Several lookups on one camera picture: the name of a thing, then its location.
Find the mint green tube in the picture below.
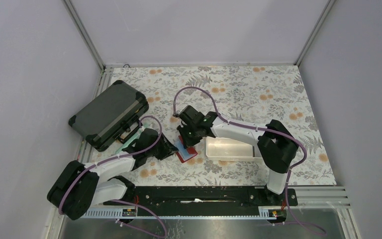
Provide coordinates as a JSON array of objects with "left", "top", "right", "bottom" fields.
[{"left": 115, "top": 123, "right": 150, "bottom": 154}]

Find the black hard case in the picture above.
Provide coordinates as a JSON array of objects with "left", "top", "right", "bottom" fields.
[{"left": 68, "top": 80, "right": 149, "bottom": 152}]

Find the red card holder wallet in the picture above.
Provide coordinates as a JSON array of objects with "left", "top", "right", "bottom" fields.
[{"left": 174, "top": 135, "right": 198, "bottom": 163}]

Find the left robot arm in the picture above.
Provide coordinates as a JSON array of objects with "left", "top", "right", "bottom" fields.
[{"left": 47, "top": 128, "right": 178, "bottom": 220}]

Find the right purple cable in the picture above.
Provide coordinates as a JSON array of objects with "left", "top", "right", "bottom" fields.
[{"left": 173, "top": 86, "right": 327, "bottom": 236}]

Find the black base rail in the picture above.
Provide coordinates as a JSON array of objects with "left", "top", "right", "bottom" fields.
[{"left": 56, "top": 185, "right": 347, "bottom": 221}]

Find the floral table mat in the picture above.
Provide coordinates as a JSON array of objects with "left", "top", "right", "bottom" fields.
[{"left": 104, "top": 66, "right": 336, "bottom": 186}]

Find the white plastic tray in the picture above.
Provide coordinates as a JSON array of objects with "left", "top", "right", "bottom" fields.
[{"left": 205, "top": 137, "right": 263, "bottom": 162}]

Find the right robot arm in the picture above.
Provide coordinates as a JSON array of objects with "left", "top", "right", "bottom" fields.
[{"left": 175, "top": 106, "right": 306, "bottom": 205}]

